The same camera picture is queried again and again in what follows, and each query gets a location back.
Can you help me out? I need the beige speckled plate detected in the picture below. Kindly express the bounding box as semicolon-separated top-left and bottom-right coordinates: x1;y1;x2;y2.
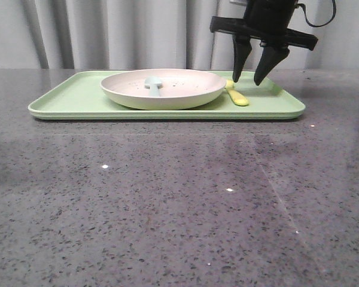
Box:
101;69;226;110

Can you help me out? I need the light green plastic tray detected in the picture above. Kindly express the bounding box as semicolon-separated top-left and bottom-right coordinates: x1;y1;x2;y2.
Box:
28;71;305;120

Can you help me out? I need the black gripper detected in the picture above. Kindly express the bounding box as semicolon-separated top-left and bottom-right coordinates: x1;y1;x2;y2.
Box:
210;0;318;86

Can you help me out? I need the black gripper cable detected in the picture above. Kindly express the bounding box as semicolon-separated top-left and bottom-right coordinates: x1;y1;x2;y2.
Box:
296;0;337;28

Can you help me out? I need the light blue plastic spoon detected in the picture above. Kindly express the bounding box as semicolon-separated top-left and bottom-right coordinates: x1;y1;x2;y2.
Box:
144;76;162;97

